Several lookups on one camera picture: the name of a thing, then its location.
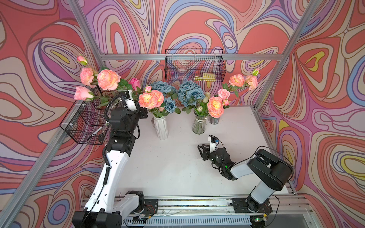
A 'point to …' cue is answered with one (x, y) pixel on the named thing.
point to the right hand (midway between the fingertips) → (200, 149)
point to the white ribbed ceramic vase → (161, 126)
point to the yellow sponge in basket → (206, 77)
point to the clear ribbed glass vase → (199, 125)
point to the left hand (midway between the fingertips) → (143, 99)
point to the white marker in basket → (94, 133)
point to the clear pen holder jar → (213, 120)
